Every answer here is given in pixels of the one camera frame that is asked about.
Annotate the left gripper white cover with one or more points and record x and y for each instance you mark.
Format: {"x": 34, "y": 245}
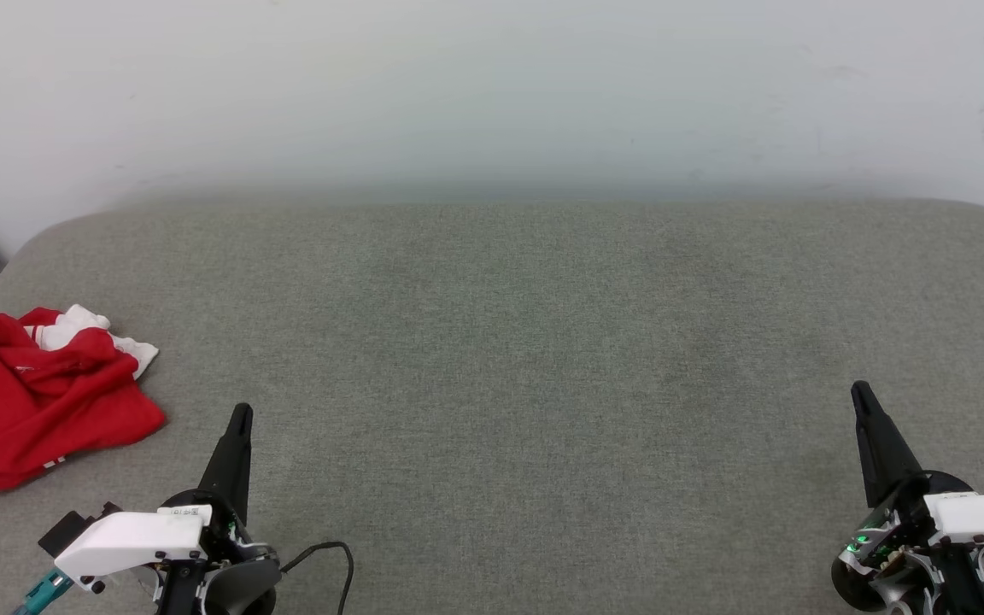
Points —
{"x": 133, "y": 538}

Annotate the red white basketball jersey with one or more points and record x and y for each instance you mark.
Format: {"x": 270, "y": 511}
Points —
{"x": 31, "y": 410}

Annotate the grey fabric sofa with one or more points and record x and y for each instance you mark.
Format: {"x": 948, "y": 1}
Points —
{"x": 509, "y": 367}

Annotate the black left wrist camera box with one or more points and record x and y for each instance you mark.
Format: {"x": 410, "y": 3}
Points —
{"x": 65, "y": 531}

